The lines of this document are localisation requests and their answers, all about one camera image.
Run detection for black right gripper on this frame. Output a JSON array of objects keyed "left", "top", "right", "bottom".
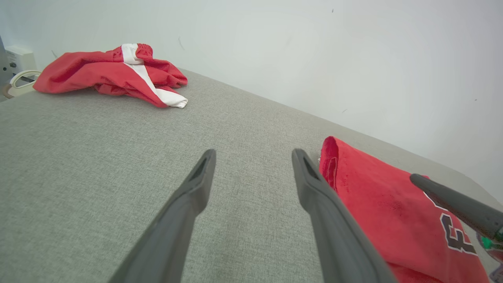
[{"left": 410, "top": 173, "right": 503, "bottom": 264}]

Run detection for red shorts with white stripe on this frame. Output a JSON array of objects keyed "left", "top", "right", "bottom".
[{"left": 33, "top": 43, "right": 188, "bottom": 108}]

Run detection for cream perforated laundry basket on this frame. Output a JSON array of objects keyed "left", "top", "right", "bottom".
[{"left": 3, "top": 70, "right": 42, "bottom": 99}]

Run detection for red jersey with number 23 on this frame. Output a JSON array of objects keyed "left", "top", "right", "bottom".
[{"left": 318, "top": 136, "right": 492, "bottom": 283}]

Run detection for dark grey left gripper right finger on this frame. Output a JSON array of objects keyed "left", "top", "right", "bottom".
[{"left": 292, "top": 149, "right": 399, "bottom": 283}]

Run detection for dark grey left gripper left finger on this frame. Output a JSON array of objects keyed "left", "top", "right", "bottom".
[{"left": 109, "top": 149, "right": 217, "bottom": 283}]

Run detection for white wall box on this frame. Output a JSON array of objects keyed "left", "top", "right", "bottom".
[{"left": 4, "top": 46, "right": 37, "bottom": 76}]

